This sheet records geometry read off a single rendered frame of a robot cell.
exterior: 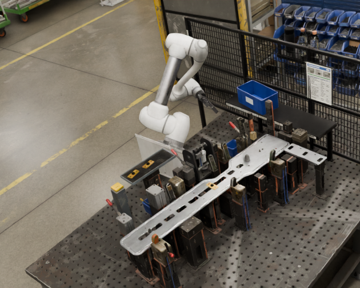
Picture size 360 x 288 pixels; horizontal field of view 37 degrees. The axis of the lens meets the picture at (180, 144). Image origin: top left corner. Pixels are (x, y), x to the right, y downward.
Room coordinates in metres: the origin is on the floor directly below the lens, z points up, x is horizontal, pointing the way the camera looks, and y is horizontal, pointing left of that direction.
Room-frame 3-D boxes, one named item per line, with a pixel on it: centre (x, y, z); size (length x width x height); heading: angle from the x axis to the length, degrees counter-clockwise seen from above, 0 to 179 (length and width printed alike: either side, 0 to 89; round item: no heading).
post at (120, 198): (2.70, 0.44, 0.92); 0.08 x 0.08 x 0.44; 36
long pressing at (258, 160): (2.70, -0.14, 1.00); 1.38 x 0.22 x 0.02; 126
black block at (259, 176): (2.74, -0.47, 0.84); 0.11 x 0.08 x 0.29; 36
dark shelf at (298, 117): (3.40, -0.76, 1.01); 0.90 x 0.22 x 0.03; 36
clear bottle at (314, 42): (3.36, -1.05, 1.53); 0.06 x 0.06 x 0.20
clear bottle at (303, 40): (3.45, -0.99, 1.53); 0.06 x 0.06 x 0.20
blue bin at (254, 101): (3.56, -0.65, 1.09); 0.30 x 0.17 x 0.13; 27
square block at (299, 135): (3.04, -0.83, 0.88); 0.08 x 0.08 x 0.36; 36
